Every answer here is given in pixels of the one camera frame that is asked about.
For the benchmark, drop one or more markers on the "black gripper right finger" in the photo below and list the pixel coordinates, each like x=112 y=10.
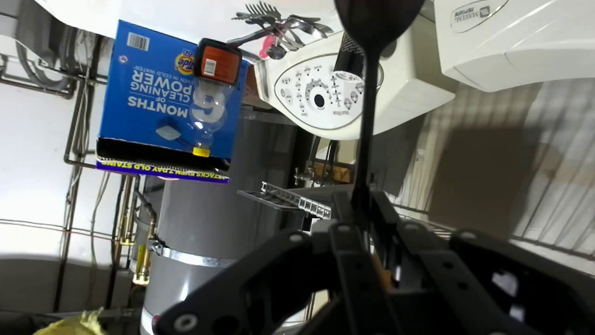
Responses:
x=495 y=291

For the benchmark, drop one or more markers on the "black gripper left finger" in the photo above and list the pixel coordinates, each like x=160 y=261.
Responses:
x=279 y=272

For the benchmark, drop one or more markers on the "grey cylindrical tank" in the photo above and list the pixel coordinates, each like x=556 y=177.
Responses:
x=205 y=224

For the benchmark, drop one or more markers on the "yellow crumpled item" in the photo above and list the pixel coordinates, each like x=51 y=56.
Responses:
x=71 y=324

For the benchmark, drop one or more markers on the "white dryer machine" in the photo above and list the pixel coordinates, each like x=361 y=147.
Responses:
x=402 y=93

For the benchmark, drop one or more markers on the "blue cleaning product box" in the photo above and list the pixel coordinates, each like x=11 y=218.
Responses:
x=155 y=93

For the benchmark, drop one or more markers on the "small red item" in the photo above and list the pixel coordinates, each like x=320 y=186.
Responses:
x=268 y=47

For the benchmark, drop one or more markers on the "white washing machine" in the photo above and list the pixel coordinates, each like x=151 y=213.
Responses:
x=527 y=43

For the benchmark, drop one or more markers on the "grey wall pipes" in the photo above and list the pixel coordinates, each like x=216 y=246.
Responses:
x=75 y=123

